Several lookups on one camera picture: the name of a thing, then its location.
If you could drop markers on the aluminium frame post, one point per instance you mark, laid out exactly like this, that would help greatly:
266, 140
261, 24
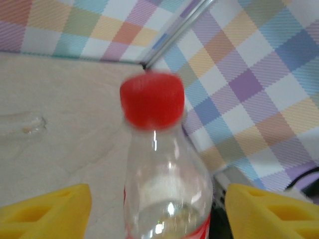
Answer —
174, 35

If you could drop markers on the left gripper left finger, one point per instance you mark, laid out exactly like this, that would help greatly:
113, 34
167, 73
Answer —
49, 214

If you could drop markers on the clear plastic bottle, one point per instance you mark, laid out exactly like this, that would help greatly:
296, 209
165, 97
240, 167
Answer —
22, 124

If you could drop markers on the clear bottle red cap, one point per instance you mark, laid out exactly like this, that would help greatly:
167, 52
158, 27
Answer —
164, 174

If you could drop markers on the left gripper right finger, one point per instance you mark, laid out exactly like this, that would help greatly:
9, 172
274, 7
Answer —
261, 216

